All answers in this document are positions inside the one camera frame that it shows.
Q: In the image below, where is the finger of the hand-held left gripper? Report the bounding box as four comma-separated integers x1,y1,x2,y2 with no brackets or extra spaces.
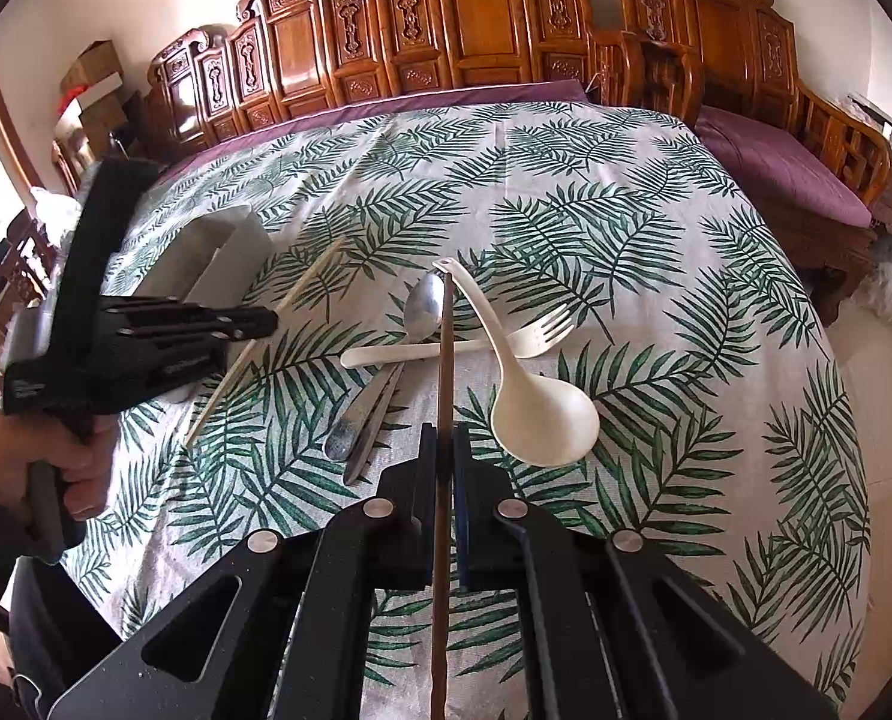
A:
101,294,280,342
95,337,234,400

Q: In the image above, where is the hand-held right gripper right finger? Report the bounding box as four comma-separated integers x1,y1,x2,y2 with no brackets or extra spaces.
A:
452,424,841,720

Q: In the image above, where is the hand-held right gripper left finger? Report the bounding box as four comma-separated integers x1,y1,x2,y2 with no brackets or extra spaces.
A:
44,424,440,720

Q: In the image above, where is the grey rectangular box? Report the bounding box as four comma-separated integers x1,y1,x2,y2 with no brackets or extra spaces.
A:
119,202,279,403

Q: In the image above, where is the dark brown chopstick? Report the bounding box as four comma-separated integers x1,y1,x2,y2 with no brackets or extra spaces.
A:
429,274,459,720

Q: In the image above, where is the light wooden chopstick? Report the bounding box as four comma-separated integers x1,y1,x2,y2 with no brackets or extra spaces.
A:
183,238,348,449

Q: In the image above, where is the slim metal utensil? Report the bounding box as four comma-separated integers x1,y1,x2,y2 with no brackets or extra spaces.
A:
343,364,404,485

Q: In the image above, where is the white plastic bag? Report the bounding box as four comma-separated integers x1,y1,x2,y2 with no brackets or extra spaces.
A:
0,186,81,242

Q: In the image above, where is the dark carved wooden chair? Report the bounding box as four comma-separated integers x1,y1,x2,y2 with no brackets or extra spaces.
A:
0,206,68,395

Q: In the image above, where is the white plastic soup spoon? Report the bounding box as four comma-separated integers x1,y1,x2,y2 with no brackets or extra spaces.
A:
432,259,603,468

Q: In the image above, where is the white box with red flowers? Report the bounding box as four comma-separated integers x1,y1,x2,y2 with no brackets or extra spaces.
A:
54,90,128,137

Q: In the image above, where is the white plastic fork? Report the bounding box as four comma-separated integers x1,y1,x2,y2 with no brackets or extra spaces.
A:
339,311,576,370

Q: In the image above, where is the metal spoon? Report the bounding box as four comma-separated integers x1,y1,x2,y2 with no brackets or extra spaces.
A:
324,271,448,463

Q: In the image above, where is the brown cardboard box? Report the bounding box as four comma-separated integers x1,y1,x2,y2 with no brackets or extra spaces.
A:
59,40,126,102

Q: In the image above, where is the person's dark clothing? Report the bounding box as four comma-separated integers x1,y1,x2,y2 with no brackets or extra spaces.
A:
0,559,128,720

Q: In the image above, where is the green leaf print tablecloth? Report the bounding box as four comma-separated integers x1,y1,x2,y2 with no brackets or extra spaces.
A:
59,101,871,720

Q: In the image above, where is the carved wooden sofa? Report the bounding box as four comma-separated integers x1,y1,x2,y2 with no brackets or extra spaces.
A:
142,0,621,160

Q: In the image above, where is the purple armchair cushion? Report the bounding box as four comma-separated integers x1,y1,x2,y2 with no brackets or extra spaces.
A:
696,105,876,227

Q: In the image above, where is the clear plastic bag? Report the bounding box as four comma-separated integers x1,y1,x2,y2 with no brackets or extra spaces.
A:
860,238,892,325

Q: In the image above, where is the carved wooden armchair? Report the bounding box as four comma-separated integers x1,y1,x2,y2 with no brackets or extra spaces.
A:
591,0,892,325

